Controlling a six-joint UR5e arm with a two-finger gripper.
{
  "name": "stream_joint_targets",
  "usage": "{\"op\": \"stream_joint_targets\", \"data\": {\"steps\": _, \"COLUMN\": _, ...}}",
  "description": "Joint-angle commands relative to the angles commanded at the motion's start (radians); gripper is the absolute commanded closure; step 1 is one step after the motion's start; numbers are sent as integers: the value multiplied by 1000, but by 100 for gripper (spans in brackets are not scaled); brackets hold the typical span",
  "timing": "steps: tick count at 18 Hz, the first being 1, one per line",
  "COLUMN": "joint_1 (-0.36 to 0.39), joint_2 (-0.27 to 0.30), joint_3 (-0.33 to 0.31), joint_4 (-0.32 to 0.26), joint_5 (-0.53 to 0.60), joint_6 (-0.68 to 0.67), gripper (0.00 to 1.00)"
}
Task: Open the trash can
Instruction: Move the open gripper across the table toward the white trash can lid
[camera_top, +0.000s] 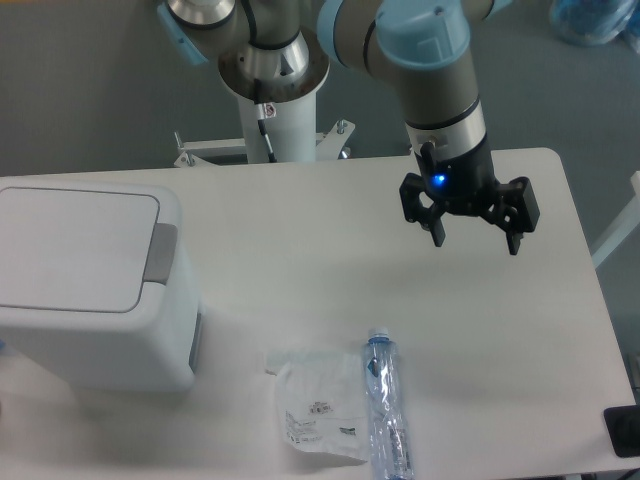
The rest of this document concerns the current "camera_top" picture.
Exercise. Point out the white trash can lid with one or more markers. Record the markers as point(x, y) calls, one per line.
point(85, 247)

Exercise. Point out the black device at edge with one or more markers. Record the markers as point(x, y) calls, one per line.
point(622, 423)

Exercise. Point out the blue plastic bag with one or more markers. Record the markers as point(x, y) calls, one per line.
point(590, 23)

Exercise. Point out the white trash can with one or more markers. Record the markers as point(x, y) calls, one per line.
point(150, 348)

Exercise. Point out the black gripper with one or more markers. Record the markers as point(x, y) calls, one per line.
point(468, 184)

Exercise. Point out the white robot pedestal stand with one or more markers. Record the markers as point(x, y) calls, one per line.
point(273, 132)

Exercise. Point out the crumpled white plastic bag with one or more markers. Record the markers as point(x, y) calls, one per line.
point(320, 401)

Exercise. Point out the clear plastic water bottle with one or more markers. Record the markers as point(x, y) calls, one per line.
point(389, 440)

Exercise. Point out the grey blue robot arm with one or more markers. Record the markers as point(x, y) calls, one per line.
point(272, 54)

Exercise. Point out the white frame leg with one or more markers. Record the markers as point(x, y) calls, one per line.
point(619, 229)

